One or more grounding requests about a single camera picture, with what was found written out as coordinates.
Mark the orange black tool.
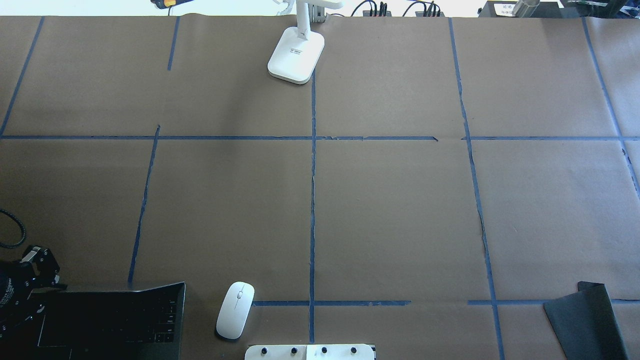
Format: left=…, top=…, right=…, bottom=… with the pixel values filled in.
left=150, top=0, right=192, bottom=10

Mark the white computer mouse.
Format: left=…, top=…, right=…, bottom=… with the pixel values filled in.
left=215, top=281, right=255, bottom=341

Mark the white mounting plate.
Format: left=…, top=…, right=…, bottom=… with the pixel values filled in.
left=244, top=343, right=377, bottom=360

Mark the grey laptop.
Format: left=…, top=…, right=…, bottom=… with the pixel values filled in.
left=30, top=282, right=186, bottom=360

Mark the black braided cable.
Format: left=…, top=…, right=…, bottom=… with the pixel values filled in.
left=0, top=208, right=27, bottom=249

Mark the black electronics box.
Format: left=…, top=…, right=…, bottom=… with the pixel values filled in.
left=477, top=0, right=563, bottom=19

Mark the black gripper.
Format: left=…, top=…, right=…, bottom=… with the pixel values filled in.
left=0, top=245, right=62, bottom=341

